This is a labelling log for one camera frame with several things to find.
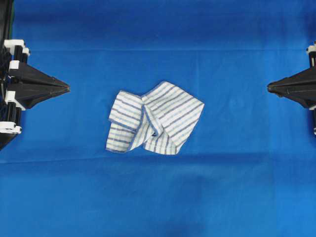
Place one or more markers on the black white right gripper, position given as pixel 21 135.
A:
pixel 304 77

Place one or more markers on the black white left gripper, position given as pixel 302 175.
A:
pixel 13 101

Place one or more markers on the blue striped white towel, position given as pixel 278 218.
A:
pixel 160 121

